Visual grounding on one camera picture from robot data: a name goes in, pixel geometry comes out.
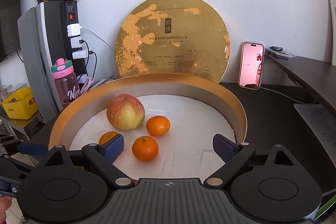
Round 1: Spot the white phone cable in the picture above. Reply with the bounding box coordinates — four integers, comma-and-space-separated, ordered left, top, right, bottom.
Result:
259, 86, 308, 104

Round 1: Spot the round gold box lid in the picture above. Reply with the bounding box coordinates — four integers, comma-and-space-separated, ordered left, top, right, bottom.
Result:
115, 0, 231, 84

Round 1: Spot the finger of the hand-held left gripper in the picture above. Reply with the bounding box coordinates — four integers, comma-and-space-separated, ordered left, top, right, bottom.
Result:
16, 143, 49, 157

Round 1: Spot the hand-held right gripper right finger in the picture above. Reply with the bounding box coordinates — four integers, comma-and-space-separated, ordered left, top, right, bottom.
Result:
204, 134, 292, 189

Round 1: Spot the printed paper sheet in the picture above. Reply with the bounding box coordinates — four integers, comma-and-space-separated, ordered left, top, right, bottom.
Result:
294, 104, 336, 161

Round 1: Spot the clear plastic tray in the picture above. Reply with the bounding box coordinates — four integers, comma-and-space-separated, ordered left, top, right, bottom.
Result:
264, 45, 297, 60

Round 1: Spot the black power strip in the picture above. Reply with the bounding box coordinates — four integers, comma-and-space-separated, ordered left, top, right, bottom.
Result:
59, 0, 88, 77

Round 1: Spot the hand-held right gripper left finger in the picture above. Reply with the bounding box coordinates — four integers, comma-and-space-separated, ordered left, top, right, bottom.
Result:
42, 134, 135, 190

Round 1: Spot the yellow plastic bin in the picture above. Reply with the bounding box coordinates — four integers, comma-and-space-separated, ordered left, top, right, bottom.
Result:
1, 87, 38, 119

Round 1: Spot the white charging cable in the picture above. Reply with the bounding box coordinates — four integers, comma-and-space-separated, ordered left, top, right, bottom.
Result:
82, 27, 116, 52

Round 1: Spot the black charging cable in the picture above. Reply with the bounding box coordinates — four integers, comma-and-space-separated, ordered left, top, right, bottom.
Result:
83, 40, 90, 75
91, 51, 98, 81

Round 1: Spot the pink coiled cord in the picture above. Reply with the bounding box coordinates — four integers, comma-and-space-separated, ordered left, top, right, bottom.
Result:
78, 76, 95, 94

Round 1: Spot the red yellow apple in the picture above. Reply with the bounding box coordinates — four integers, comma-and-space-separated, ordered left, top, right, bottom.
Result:
106, 93, 146, 132

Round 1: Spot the dark raised desk shelf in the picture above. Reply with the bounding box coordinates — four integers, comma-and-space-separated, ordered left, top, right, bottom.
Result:
264, 55, 336, 119

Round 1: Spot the white charger plug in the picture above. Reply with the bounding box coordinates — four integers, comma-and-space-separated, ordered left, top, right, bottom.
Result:
70, 36, 84, 49
72, 49, 92, 60
67, 24, 83, 37

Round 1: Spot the round gold gift box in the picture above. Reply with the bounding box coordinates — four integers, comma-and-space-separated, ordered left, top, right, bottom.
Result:
49, 72, 247, 185

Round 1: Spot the orange tangerine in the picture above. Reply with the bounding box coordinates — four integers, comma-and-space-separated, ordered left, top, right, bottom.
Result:
146, 115, 171, 138
132, 136, 159, 162
99, 131, 119, 146

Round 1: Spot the black flat screen monitor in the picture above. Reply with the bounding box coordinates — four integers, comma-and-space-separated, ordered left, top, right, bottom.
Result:
0, 0, 27, 62

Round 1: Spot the smartphone with pink screen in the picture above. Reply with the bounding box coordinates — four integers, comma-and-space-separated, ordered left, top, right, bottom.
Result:
238, 42, 264, 90

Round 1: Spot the pink water bottle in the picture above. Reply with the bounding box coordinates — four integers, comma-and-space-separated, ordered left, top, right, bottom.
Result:
51, 58, 80, 109

